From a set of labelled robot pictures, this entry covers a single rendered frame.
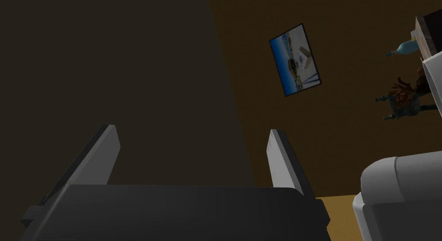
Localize framed blue and white picture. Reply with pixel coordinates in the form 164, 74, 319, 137
269, 22, 322, 97

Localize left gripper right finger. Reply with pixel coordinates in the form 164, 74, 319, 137
266, 129, 316, 200

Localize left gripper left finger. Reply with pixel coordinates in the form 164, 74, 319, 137
43, 124, 121, 200

